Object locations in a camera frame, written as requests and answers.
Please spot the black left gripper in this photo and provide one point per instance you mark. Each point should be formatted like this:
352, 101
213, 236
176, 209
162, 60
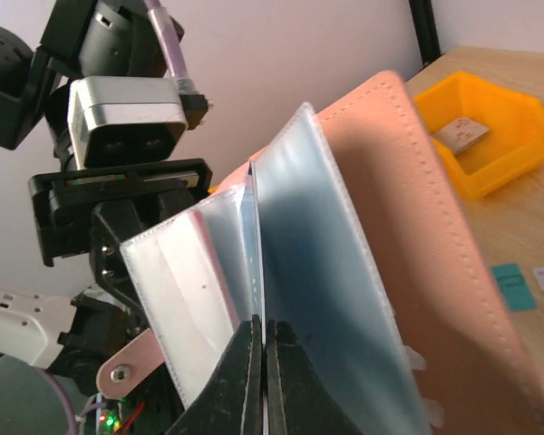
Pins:
92, 211

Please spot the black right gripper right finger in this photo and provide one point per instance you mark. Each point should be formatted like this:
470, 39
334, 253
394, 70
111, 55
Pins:
297, 401

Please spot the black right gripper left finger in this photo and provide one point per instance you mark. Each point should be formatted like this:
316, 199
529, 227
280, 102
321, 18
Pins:
232, 400

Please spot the pink card holder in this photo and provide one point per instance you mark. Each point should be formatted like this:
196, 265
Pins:
347, 228

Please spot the teal credit card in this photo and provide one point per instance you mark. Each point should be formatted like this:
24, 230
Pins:
513, 287

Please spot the yellow bin top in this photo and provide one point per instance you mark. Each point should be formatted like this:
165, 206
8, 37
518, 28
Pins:
512, 146

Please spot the black left frame post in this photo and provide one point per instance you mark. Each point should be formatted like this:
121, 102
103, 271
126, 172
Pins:
426, 31

